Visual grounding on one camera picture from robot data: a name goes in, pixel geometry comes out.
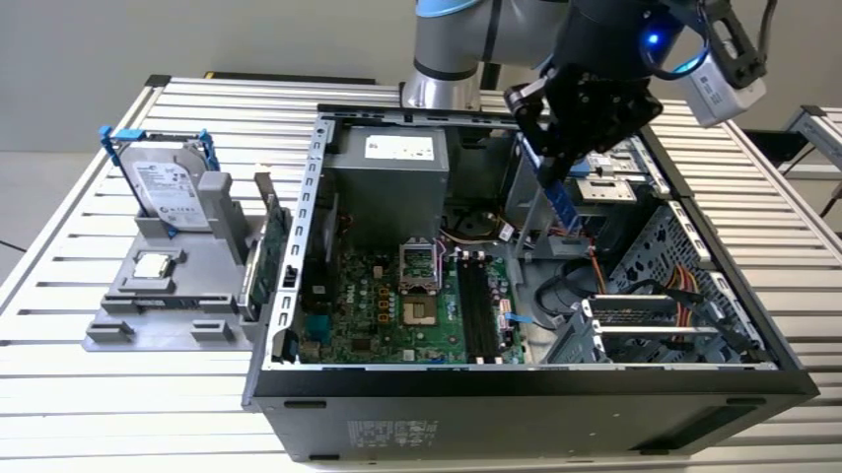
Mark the metal slat side table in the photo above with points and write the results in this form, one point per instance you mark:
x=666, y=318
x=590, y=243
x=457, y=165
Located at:
x=818, y=123

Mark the silver optical drive cage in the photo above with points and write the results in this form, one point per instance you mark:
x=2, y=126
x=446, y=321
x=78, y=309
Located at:
x=605, y=189

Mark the black PC case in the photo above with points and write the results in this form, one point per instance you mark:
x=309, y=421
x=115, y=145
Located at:
x=526, y=419

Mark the grey parts rack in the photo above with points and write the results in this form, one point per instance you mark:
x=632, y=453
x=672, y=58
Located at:
x=211, y=256

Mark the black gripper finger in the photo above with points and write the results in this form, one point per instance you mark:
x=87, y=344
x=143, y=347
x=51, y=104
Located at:
x=618, y=108
x=553, y=118

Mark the green motherboard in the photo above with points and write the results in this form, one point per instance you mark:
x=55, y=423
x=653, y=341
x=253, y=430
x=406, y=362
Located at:
x=369, y=340

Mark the metal disk bay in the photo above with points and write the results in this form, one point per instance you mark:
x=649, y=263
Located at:
x=569, y=340

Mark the beige four-pin connector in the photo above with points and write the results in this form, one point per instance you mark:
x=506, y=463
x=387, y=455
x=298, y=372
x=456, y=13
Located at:
x=378, y=271

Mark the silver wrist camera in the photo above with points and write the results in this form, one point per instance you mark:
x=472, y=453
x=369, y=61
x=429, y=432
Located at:
x=714, y=98

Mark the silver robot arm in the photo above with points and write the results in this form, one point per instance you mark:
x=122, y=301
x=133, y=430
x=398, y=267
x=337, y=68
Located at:
x=454, y=44

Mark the grey power supply unit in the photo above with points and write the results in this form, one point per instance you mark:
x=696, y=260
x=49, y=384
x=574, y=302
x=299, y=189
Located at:
x=389, y=197

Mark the black RAM slot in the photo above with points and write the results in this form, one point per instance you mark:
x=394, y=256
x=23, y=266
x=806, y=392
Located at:
x=472, y=310
x=489, y=310

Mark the black round speaker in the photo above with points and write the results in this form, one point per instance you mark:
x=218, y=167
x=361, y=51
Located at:
x=470, y=225

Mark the thin metal locking lever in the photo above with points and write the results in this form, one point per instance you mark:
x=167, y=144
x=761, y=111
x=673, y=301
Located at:
x=440, y=268

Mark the CPU socket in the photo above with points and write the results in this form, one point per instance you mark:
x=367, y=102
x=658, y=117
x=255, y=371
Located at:
x=421, y=310

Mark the hard disk in blue carrier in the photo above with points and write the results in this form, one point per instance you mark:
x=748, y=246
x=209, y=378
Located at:
x=165, y=187

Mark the silver CPU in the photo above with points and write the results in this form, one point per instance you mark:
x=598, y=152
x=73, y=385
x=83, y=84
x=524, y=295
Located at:
x=153, y=263

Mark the graphics card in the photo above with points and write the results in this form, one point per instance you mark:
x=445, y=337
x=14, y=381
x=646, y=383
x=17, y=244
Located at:
x=266, y=256

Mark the white label tag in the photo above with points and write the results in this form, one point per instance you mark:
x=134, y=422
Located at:
x=504, y=232

